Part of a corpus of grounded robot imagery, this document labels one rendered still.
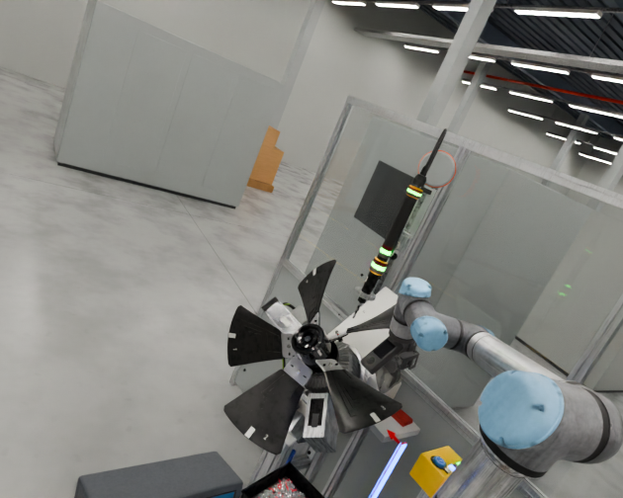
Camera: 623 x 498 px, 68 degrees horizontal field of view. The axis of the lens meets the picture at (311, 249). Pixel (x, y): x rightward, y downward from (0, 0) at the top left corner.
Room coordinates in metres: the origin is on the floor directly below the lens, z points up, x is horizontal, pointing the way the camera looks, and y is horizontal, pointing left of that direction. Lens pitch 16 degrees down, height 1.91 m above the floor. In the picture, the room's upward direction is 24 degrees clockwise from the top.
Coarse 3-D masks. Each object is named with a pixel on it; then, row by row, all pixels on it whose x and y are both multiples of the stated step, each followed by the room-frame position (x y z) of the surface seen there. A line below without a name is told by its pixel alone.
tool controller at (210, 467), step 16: (144, 464) 0.67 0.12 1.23; (160, 464) 0.68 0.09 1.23; (176, 464) 0.69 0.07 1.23; (192, 464) 0.70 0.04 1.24; (208, 464) 0.72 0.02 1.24; (224, 464) 0.73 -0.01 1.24; (80, 480) 0.59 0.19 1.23; (96, 480) 0.60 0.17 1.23; (112, 480) 0.61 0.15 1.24; (128, 480) 0.62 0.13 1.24; (144, 480) 0.63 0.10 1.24; (160, 480) 0.64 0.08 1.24; (176, 480) 0.65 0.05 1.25; (192, 480) 0.66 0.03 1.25; (208, 480) 0.67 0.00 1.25; (224, 480) 0.68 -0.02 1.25; (240, 480) 0.70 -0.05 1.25; (80, 496) 0.57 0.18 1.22; (96, 496) 0.56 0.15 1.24; (112, 496) 0.57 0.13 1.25; (128, 496) 0.58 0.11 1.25; (144, 496) 0.59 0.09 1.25; (160, 496) 0.60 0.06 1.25; (176, 496) 0.61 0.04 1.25; (192, 496) 0.63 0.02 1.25; (208, 496) 0.65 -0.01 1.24; (224, 496) 0.67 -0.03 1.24
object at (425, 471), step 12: (420, 456) 1.29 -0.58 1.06; (432, 456) 1.29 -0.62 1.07; (444, 456) 1.32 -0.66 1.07; (456, 456) 1.35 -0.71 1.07; (420, 468) 1.27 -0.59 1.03; (432, 468) 1.25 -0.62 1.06; (420, 480) 1.26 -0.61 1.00; (432, 480) 1.24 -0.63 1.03; (444, 480) 1.23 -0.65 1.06; (432, 492) 1.22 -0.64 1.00
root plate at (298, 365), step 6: (294, 360) 1.39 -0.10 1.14; (288, 366) 1.37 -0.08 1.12; (294, 366) 1.38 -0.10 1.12; (300, 366) 1.39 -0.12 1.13; (306, 366) 1.40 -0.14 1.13; (288, 372) 1.36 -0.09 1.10; (294, 372) 1.37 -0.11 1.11; (306, 372) 1.39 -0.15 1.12; (294, 378) 1.36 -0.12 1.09; (300, 378) 1.37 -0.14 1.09; (306, 378) 1.38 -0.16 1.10
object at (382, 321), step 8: (384, 312) 1.55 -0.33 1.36; (392, 312) 1.51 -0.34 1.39; (368, 320) 1.53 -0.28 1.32; (376, 320) 1.47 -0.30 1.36; (384, 320) 1.45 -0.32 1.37; (352, 328) 1.47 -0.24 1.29; (360, 328) 1.43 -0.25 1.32; (368, 328) 1.41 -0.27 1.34; (376, 328) 1.40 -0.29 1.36; (384, 328) 1.39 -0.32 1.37
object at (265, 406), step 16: (256, 384) 1.31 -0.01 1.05; (272, 384) 1.32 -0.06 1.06; (288, 384) 1.34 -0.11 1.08; (240, 400) 1.27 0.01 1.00; (256, 400) 1.28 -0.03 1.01; (272, 400) 1.29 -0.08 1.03; (288, 400) 1.31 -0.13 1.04; (240, 416) 1.24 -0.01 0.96; (256, 416) 1.25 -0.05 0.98; (272, 416) 1.27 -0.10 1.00; (288, 416) 1.29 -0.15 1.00; (256, 432) 1.23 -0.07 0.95; (272, 432) 1.24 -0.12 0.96; (272, 448) 1.21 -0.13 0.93
